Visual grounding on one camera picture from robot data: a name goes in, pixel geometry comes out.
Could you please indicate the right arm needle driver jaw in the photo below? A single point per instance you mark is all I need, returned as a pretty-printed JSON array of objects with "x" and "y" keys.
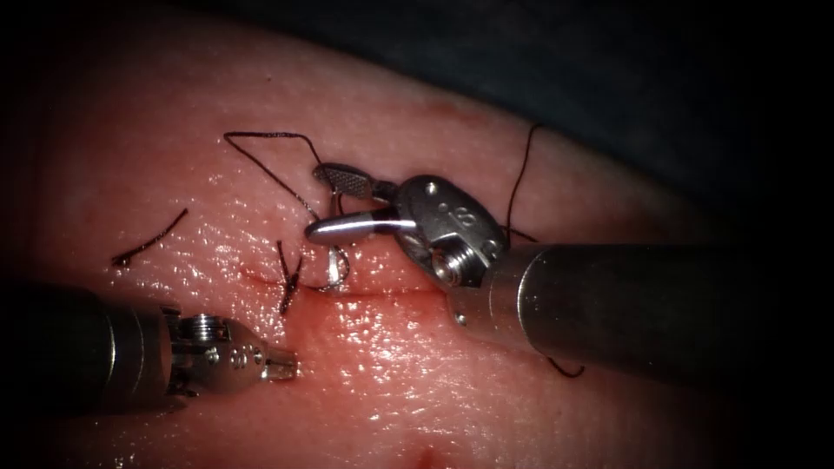
[
  {"x": 348, "y": 181},
  {"x": 352, "y": 226}
]

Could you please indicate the left arm needle driver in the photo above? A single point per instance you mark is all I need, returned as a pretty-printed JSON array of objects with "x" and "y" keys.
[{"x": 225, "y": 358}]

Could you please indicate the left arm needle driver jaw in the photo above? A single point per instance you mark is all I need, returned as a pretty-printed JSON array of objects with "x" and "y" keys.
[{"x": 281, "y": 367}]

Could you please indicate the right arm needle driver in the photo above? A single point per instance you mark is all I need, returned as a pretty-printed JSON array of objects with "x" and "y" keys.
[{"x": 449, "y": 221}]

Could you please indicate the curved steel needle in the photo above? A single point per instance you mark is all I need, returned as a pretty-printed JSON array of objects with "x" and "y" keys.
[{"x": 334, "y": 270}]

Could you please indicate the dark right arm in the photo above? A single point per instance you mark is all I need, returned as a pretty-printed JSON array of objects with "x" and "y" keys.
[{"x": 651, "y": 313}]

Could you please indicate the dark left arm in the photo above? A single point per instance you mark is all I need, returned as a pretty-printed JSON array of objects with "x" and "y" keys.
[{"x": 78, "y": 352}]

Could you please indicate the black stitching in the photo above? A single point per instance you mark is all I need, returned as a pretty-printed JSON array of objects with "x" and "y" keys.
[{"x": 288, "y": 283}]

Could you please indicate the short cut-off black thread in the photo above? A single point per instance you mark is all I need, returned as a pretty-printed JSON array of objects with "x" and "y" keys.
[{"x": 150, "y": 243}]

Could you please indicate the tissue pad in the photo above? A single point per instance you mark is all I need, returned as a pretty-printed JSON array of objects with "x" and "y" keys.
[{"x": 195, "y": 182}]

